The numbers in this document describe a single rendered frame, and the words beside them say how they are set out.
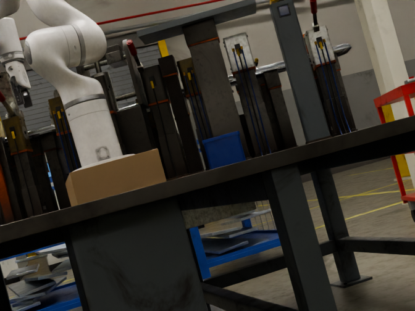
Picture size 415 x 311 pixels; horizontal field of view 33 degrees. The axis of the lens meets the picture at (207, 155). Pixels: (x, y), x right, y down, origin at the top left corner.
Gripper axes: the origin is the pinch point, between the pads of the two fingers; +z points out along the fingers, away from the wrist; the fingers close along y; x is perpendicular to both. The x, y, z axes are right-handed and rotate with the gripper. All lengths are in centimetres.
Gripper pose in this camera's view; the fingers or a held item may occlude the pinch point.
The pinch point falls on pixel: (24, 103)
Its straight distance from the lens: 262.2
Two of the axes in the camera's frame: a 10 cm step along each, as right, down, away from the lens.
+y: 0.7, 0.2, 10.0
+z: 2.6, 9.6, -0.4
